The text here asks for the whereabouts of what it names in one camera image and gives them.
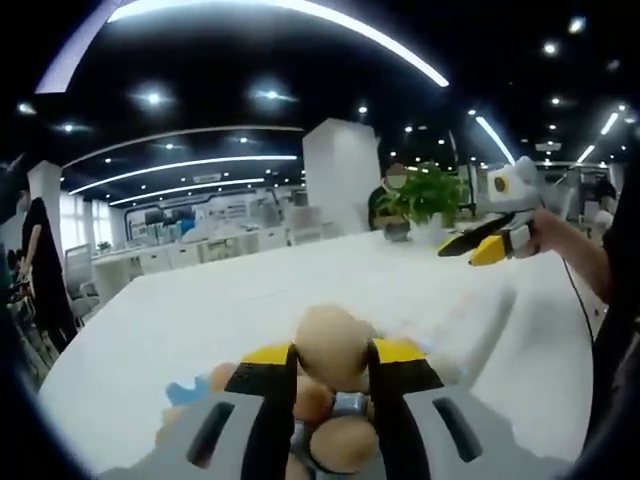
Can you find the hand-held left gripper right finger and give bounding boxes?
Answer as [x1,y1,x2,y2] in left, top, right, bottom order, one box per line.
[367,337,576,480]

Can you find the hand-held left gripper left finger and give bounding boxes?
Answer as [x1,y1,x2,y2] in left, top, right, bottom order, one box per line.
[97,342,301,480]

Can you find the blue egg tray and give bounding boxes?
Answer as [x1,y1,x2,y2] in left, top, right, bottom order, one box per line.
[166,377,376,474]

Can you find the cluster of brown eggs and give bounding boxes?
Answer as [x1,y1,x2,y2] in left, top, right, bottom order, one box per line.
[157,352,466,480]

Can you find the single brown egg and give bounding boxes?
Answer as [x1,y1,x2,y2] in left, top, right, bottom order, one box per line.
[294,303,372,389]

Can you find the white foam egg holder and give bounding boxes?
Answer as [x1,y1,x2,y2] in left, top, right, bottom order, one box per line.
[374,284,519,396]

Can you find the person's right hand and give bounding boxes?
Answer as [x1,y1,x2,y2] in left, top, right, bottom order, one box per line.
[527,210,569,257]

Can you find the potted green plant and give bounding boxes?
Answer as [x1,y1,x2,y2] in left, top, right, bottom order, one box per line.
[377,160,469,241]

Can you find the dark grey pot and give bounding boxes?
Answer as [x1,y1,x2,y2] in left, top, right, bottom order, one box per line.
[382,222,414,245]

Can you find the operator in black t-shirt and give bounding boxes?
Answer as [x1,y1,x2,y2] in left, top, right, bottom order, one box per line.
[579,164,640,480]

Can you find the grey office chair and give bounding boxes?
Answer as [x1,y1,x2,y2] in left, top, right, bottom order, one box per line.
[62,243,101,321]

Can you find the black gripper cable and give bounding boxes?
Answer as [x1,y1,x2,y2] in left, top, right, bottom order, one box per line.
[559,252,599,351]

